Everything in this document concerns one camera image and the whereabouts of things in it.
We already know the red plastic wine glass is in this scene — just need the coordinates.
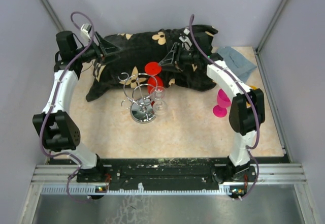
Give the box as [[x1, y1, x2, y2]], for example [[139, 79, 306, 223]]
[[145, 61, 164, 93]]

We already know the chrome wine glass rack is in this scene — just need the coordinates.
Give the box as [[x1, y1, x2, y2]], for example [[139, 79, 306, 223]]
[[118, 72, 158, 124]]

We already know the pink plastic wine glass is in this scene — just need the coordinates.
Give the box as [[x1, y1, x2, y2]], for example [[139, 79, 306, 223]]
[[213, 89, 231, 118]]

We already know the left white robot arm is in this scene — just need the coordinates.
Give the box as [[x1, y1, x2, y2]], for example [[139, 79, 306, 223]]
[[32, 31, 118, 182]]

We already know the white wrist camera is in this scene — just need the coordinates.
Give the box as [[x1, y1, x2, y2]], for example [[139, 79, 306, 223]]
[[179, 28, 192, 51], [80, 23, 92, 42]]

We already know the black patterned plush blanket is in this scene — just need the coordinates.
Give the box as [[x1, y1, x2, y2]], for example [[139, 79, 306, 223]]
[[86, 25, 218, 102]]

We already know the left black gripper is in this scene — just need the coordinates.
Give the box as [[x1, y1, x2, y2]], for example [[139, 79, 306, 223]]
[[74, 31, 123, 65]]

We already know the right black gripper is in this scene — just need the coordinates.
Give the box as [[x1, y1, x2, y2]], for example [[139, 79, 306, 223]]
[[157, 43, 199, 73]]

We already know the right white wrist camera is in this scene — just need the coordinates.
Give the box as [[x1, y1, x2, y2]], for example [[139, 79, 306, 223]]
[[179, 28, 192, 51]]

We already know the blue denim cloth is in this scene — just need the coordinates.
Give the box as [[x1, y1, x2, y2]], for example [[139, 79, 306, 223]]
[[217, 47, 257, 83]]

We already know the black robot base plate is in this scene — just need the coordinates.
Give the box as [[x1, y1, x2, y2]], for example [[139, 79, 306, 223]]
[[77, 158, 257, 191]]

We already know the clear wine glass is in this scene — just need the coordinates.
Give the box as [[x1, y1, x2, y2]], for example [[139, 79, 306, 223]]
[[150, 86, 168, 115]]

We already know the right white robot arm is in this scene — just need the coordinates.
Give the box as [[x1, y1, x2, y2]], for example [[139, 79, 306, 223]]
[[159, 42, 265, 181]]

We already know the yellow plastic wine glass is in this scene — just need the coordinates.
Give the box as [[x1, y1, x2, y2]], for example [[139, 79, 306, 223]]
[[246, 85, 257, 108]]

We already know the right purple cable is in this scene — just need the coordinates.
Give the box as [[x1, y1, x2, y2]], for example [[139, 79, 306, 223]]
[[188, 14, 262, 201]]

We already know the grey slotted cable duct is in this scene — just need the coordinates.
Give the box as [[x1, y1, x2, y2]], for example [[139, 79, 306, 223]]
[[41, 182, 244, 196]]

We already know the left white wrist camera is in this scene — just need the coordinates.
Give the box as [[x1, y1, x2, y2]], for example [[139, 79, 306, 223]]
[[80, 23, 92, 42]]

